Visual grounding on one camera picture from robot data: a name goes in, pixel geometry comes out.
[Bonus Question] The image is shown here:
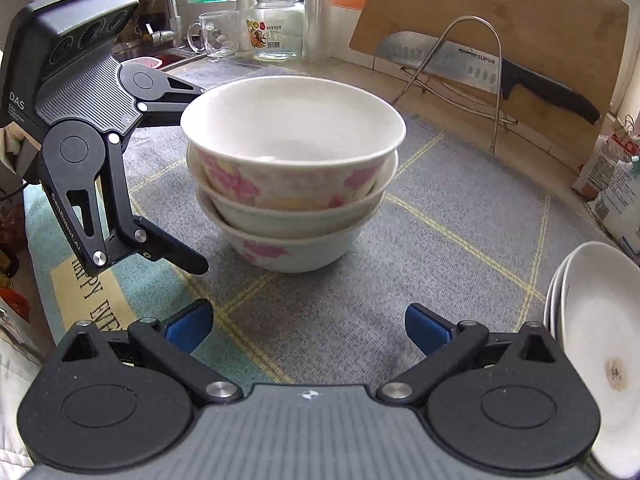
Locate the white bowl pink floral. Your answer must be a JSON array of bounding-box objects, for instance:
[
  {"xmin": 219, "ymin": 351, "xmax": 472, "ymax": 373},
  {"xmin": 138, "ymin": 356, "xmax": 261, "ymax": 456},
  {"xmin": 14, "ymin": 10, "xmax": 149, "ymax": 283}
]
[
  {"xmin": 196, "ymin": 185, "xmax": 386, "ymax": 274},
  {"xmin": 180, "ymin": 76, "xmax": 407, "ymax": 212}
]

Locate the grey checked cloth mat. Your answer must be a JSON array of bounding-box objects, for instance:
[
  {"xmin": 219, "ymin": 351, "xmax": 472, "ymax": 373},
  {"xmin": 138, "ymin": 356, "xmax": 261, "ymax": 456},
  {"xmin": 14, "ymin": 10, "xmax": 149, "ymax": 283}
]
[{"xmin": 22, "ymin": 55, "xmax": 551, "ymax": 396}]

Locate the plain white bowl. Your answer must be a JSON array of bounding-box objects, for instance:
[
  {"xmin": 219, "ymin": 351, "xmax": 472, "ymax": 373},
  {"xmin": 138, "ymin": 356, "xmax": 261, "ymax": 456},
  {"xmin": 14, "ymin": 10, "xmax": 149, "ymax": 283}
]
[{"xmin": 186, "ymin": 142, "xmax": 399, "ymax": 238}]

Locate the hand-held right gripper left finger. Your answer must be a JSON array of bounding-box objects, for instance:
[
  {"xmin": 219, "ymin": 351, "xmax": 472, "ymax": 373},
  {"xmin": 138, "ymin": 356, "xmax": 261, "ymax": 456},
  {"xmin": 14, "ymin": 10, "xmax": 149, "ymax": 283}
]
[{"xmin": 60, "ymin": 298, "xmax": 244, "ymax": 407}]

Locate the clear plastic roll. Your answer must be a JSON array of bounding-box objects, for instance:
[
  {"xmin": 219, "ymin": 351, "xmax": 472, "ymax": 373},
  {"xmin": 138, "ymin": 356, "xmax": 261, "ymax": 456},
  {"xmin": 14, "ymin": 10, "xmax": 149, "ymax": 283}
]
[{"xmin": 304, "ymin": 0, "xmax": 335, "ymax": 61}]

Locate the white orange food bag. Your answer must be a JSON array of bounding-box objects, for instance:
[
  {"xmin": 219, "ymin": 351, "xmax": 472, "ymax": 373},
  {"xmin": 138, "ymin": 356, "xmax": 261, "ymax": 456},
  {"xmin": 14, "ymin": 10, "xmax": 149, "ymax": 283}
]
[{"xmin": 571, "ymin": 135, "xmax": 620, "ymax": 196}]

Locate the white quilted cloth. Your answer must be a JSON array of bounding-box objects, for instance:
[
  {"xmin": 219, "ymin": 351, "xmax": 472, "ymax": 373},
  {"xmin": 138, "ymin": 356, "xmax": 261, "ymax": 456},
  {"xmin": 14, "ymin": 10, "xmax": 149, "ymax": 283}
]
[{"xmin": 0, "ymin": 305, "xmax": 58, "ymax": 466}]

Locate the metal faucet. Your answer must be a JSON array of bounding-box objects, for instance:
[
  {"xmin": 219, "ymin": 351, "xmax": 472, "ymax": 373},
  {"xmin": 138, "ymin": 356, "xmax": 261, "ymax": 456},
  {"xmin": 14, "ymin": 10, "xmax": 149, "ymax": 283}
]
[{"xmin": 147, "ymin": 0, "xmax": 190, "ymax": 53}]

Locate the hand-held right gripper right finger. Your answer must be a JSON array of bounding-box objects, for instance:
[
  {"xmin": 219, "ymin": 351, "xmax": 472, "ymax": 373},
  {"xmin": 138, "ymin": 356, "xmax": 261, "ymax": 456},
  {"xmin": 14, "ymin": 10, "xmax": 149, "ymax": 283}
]
[{"xmin": 376, "ymin": 303, "xmax": 557, "ymax": 407}]

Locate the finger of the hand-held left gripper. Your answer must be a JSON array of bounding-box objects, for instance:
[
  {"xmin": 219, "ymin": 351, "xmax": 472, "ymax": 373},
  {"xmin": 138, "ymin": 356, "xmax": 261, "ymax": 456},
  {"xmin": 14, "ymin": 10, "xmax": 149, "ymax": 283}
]
[
  {"xmin": 135, "ymin": 74, "xmax": 207, "ymax": 129},
  {"xmin": 42, "ymin": 132, "xmax": 210, "ymax": 277}
]

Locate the metal wire rack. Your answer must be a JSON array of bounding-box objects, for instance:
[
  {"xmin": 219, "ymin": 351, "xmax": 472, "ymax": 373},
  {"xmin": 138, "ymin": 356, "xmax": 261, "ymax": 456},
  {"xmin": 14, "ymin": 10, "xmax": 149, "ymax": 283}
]
[{"xmin": 392, "ymin": 16, "xmax": 518, "ymax": 155}]

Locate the metal binder clip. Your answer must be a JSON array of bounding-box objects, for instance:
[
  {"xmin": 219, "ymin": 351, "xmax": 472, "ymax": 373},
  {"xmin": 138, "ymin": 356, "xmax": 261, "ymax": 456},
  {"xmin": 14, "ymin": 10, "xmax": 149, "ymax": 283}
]
[{"xmin": 607, "ymin": 114, "xmax": 640, "ymax": 145}]

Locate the white blue plastic bag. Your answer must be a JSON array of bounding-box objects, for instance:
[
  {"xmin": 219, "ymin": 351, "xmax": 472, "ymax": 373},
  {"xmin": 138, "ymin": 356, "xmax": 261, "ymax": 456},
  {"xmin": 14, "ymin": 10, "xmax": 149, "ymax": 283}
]
[{"xmin": 592, "ymin": 157, "xmax": 640, "ymax": 256}]

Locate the black handled kitchen knife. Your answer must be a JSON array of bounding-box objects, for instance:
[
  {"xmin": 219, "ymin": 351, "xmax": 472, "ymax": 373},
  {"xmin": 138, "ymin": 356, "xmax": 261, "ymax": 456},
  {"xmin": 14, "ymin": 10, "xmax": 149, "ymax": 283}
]
[{"xmin": 376, "ymin": 31, "xmax": 602, "ymax": 126}]

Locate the glass mug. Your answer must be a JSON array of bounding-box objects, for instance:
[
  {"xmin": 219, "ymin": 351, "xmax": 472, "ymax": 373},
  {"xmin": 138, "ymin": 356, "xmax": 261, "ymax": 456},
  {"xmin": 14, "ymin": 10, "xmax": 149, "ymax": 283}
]
[{"xmin": 187, "ymin": 10, "xmax": 241, "ymax": 58}]

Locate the black cable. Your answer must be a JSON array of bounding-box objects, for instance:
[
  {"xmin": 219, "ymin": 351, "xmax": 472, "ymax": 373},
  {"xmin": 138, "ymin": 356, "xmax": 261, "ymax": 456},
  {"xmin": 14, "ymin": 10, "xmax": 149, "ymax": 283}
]
[{"xmin": 0, "ymin": 180, "xmax": 38, "ymax": 203}]

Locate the glass jar with lid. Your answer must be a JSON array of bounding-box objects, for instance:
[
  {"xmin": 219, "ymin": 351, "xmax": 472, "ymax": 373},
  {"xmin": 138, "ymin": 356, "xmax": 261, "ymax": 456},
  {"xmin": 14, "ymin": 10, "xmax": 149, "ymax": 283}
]
[{"xmin": 245, "ymin": 0, "xmax": 306, "ymax": 62}]

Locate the bamboo cutting board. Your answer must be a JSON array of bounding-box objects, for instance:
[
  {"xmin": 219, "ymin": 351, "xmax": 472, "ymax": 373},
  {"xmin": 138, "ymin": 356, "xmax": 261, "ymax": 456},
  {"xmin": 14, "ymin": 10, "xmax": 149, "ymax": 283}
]
[{"xmin": 348, "ymin": 0, "xmax": 630, "ymax": 173}]

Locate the white plate brown stain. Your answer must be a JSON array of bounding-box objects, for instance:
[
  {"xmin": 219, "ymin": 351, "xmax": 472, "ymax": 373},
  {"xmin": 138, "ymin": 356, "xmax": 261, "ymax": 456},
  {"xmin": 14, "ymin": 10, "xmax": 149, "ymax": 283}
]
[{"xmin": 559, "ymin": 247, "xmax": 640, "ymax": 478}]

